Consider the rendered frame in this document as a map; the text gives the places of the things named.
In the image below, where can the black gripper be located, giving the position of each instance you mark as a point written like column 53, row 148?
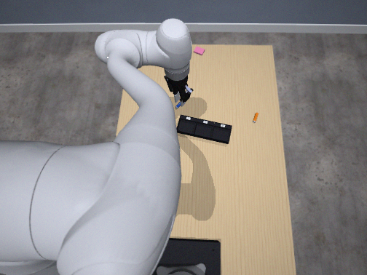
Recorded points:
column 178, row 89

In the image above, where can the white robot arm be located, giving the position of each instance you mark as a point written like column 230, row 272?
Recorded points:
column 106, row 208

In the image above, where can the pink flat rectangular block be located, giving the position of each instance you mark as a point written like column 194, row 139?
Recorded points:
column 199, row 50

